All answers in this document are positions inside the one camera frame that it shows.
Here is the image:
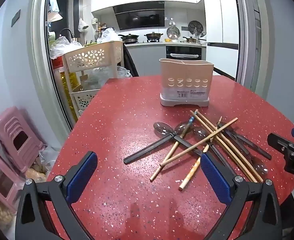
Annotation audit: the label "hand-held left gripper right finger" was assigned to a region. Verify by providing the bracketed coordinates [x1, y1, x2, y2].
[200, 152, 283, 240]

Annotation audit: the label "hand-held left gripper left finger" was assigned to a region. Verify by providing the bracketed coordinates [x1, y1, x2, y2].
[15, 151, 98, 240]

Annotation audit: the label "black-handled metal spoon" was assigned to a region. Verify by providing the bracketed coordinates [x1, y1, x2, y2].
[153, 122, 205, 157]
[218, 122, 269, 177]
[123, 122, 194, 165]
[217, 121, 272, 160]
[193, 127, 237, 175]

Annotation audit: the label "wooden chopstick dotted end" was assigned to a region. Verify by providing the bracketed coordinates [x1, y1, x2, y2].
[179, 116, 223, 190]

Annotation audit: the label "plain wooden chopstick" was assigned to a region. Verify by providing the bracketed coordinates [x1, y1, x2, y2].
[159, 117, 239, 167]
[196, 109, 264, 182]
[190, 110, 259, 183]

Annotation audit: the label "blue patterned chopstick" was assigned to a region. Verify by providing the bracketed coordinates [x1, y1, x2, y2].
[150, 110, 198, 182]

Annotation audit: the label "beige plastic utensil holder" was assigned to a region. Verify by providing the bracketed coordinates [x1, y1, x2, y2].
[159, 58, 214, 107]

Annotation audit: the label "clear bag of nuts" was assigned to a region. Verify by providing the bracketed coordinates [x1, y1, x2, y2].
[25, 145, 54, 183]

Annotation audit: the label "yellow cooking oil bottle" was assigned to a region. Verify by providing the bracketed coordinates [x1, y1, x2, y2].
[59, 70, 78, 120]

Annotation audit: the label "beige flower-cut basket trolley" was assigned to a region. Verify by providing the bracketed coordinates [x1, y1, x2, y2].
[62, 41, 124, 117]

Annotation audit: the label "black built-in oven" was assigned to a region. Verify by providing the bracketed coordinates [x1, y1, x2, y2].
[165, 45, 202, 61]

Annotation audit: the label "crumpled clear plastic bags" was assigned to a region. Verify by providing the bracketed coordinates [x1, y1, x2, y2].
[49, 36, 82, 59]

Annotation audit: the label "white refrigerator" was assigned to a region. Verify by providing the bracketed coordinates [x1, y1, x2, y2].
[194, 0, 240, 79]

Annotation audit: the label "hanging round dark tray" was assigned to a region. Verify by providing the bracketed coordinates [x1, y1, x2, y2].
[188, 20, 205, 37]

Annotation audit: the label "black kitchen faucet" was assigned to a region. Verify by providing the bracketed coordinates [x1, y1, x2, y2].
[59, 28, 74, 40]

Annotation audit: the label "black wok with lid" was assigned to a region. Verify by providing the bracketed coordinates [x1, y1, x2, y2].
[118, 33, 140, 43]

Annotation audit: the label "hanging steel steamer plate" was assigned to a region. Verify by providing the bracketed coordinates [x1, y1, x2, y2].
[167, 17, 180, 39]

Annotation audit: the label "hanging white plastic bag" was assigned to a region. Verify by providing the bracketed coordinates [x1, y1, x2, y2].
[78, 17, 89, 33]

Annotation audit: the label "dark cooking pot with lid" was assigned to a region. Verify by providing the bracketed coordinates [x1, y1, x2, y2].
[144, 32, 163, 42]

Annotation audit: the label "black range hood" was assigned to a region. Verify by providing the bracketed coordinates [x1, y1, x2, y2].
[113, 1, 165, 30]

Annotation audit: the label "grey wall switch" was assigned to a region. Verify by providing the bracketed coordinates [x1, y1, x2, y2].
[11, 9, 21, 27]

